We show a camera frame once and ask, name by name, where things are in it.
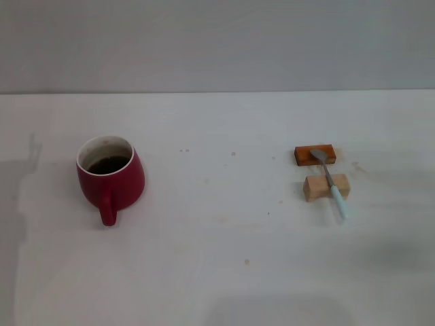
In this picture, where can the red ceramic coffee cup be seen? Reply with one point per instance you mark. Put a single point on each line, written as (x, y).
(125, 183)

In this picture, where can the light wooden spoon rest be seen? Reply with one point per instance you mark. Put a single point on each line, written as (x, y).
(316, 188)

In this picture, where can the dark orange wooden block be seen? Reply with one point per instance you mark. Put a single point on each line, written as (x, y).
(304, 157)

